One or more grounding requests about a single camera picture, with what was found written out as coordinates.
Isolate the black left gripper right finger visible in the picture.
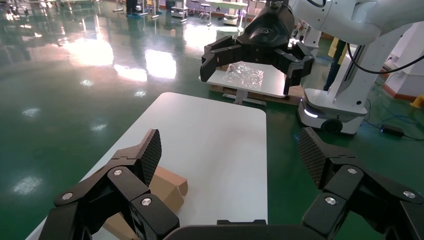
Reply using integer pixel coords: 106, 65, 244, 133
297, 127, 424, 240

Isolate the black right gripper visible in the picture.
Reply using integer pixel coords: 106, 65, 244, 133
199, 1, 315, 96

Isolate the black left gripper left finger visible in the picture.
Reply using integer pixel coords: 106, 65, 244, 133
39, 129, 180, 240

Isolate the plain small cardboard box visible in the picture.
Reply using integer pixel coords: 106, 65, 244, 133
101, 165, 189, 240

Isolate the white robot base and column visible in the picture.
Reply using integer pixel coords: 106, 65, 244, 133
297, 23, 415, 136

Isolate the crumpled clear plastic bag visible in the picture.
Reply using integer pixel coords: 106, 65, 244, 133
221, 62, 265, 90

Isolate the flat wooden floor board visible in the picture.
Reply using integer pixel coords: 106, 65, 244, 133
208, 84, 304, 107

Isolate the person in yellow vest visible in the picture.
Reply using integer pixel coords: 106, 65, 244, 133
322, 37, 349, 92

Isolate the black power adapter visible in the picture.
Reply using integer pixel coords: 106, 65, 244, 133
380, 124, 406, 138

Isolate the yellow floor object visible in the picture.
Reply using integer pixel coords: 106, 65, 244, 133
410, 94, 424, 109

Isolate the person in dark trousers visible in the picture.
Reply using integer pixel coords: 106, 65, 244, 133
125, 0, 143, 19

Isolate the small white pedestal table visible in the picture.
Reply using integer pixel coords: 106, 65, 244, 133
198, 61, 287, 107

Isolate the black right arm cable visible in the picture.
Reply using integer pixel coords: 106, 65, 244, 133
346, 42, 424, 75

